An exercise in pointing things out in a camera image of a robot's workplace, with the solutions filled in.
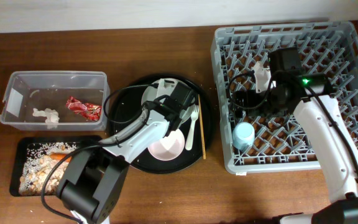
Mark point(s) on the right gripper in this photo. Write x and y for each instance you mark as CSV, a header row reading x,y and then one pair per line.
x,y
249,94

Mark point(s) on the pink bowl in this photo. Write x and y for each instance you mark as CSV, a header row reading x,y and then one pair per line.
x,y
169,147

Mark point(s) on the light blue cup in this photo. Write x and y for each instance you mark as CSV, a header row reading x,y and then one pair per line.
x,y
243,136

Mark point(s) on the red snack wrapper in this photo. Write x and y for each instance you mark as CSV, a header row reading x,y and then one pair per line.
x,y
89,111

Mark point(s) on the white tissue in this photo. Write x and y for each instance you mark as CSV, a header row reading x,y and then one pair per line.
x,y
52,117

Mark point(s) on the orange carrot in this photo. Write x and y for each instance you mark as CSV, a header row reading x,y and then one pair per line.
x,y
57,156

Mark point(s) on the food scraps and rice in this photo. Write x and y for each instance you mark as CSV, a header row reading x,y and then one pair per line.
x,y
37,169

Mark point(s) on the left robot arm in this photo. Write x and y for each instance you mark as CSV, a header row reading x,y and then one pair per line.
x,y
93,180

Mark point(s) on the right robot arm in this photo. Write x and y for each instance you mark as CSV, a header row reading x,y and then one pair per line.
x,y
308,98

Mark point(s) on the grey dishwasher rack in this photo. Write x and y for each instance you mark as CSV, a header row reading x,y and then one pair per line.
x,y
280,143

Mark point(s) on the white plastic fork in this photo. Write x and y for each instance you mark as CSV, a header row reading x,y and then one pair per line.
x,y
194,116

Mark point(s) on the wooden chopstick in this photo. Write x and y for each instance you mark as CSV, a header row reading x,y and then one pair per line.
x,y
201,128

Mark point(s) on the grey plate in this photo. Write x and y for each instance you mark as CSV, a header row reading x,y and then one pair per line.
x,y
151,93

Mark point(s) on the round black serving tray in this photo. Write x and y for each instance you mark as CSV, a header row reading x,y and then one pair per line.
x,y
128,103

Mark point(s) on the clear plastic bin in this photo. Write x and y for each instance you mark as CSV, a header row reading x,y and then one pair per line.
x,y
27,90

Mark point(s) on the black rectangular tray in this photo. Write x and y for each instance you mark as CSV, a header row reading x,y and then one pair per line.
x,y
29,146

